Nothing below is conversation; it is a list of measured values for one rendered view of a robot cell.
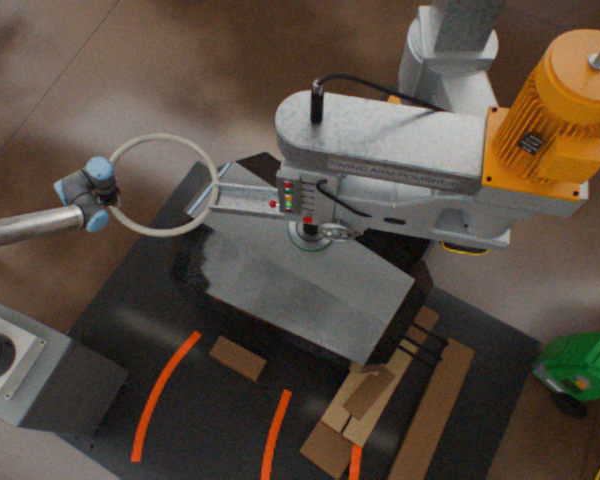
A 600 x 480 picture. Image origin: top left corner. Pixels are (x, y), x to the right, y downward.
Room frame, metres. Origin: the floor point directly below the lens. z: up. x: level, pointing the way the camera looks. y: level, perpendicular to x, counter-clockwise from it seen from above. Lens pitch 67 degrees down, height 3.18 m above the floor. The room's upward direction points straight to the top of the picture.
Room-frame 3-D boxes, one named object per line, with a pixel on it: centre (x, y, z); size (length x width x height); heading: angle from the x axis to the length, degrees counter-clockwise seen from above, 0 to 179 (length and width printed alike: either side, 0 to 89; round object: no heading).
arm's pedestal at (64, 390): (0.42, 1.24, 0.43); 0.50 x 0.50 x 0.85; 65
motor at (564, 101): (0.86, -0.70, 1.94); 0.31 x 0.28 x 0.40; 168
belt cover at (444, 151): (0.93, -0.40, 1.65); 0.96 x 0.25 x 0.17; 78
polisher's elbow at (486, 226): (0.87, -0.70, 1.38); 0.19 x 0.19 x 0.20
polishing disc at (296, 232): (1.01, -0.05, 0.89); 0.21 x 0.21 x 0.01
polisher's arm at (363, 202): (0.91, -0.43, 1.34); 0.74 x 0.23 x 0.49; 78
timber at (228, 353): (0.56, 0.35, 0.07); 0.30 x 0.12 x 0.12; 61
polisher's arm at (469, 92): (1.32, -0.62, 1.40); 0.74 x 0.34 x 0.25; 10
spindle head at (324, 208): (0.99, -0.13, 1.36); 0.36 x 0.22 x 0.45; 78
